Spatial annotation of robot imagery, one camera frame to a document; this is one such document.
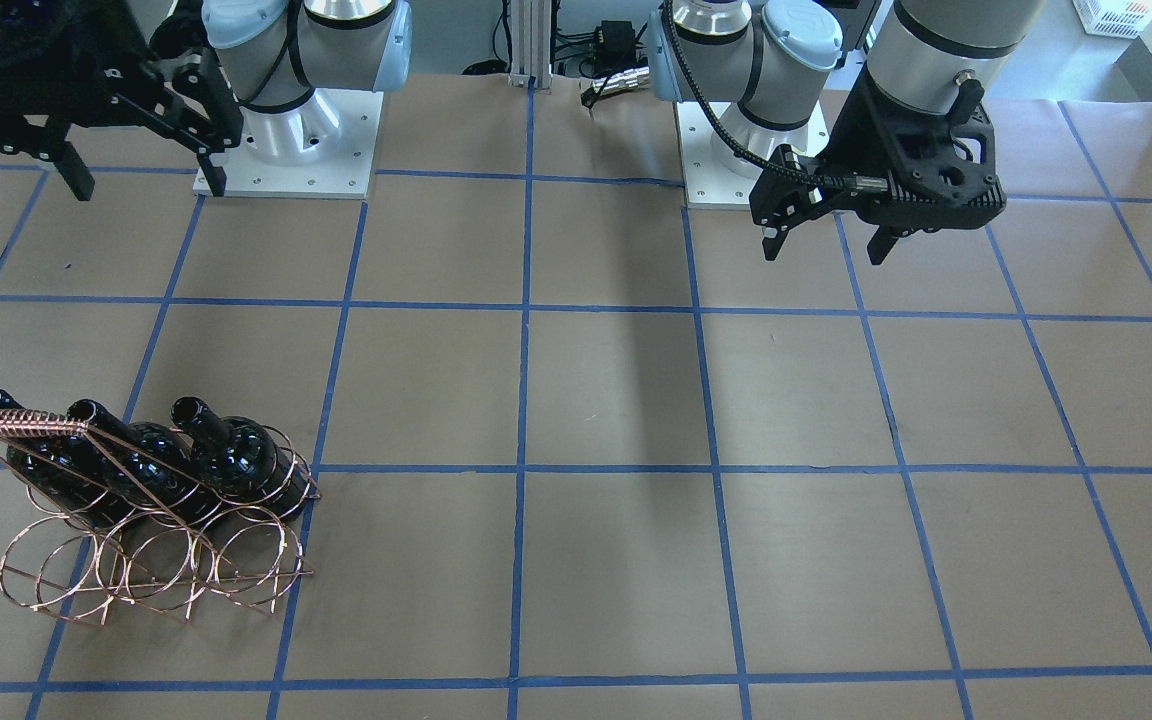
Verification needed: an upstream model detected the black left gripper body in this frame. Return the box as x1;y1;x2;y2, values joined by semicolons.
749;70;1007;233

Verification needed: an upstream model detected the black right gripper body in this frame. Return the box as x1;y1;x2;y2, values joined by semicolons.
0;1;242;161

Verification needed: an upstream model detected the dark glass wine bottle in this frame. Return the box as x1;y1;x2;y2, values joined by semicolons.
67;397;221;526

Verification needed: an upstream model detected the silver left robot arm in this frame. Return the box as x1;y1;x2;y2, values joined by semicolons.
646;1;1044;265

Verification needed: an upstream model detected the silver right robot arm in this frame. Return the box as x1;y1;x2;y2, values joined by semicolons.
0;1;895;259

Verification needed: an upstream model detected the near wine bottle in basket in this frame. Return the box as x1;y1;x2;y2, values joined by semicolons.
172;396;308;521

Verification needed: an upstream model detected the wine bottle in basket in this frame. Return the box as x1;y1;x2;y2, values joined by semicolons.
172;396;308;521
6;435;136;532

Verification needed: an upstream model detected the far wine bottle in basket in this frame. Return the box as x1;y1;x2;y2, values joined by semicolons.
6;435;136;532

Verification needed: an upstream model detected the left gripper braided cable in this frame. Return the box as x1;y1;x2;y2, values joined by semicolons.
661;0;887;191

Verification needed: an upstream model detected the aluminium frame post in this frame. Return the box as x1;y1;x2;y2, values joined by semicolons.
506;0;556;92

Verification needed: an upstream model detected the copper wire wine basket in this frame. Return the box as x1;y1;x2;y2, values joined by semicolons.
0;393;320;626

